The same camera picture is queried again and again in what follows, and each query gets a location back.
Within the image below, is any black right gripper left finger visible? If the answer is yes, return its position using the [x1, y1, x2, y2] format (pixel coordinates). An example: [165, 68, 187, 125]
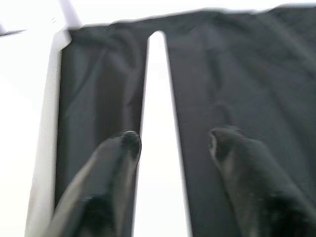
[46, 131, 143, 237]

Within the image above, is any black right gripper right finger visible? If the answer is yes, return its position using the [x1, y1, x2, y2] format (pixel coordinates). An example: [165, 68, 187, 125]
[208, 126, 316, 237]

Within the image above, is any black table cloth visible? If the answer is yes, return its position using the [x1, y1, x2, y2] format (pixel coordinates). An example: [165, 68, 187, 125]
[54, 4, 316, 237]

